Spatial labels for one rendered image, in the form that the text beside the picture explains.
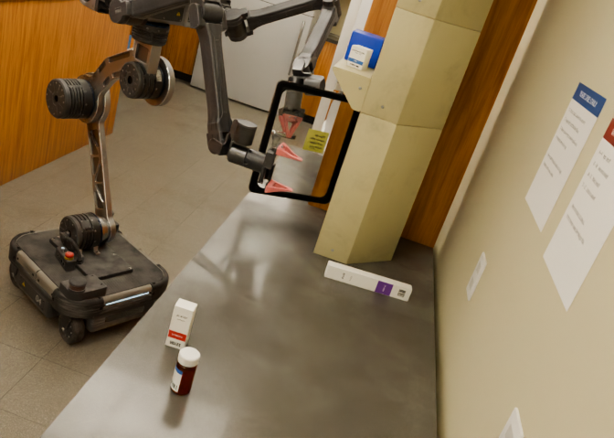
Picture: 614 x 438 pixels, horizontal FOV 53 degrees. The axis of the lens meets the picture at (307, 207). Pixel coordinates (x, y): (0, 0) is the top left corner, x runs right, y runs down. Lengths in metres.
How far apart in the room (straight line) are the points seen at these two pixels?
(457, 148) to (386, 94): 0.50
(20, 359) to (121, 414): 1.58
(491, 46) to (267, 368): 1.27
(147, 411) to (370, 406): 0.48
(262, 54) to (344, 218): 5.11
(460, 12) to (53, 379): 2.01
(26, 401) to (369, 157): 1.58
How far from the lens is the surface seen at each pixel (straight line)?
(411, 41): 1.74
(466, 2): 1.80
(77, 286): 2.64
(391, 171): 1.84
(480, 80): 2.13
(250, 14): 2.47
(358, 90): 1.76
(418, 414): 1.45
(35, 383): 2.67
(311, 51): 2.21
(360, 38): 1.93
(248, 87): 6.96
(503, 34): 2.12
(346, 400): 1.40
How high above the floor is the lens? 1.79
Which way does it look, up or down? 22 degrees down
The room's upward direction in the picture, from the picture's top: 18 degrees clockwise
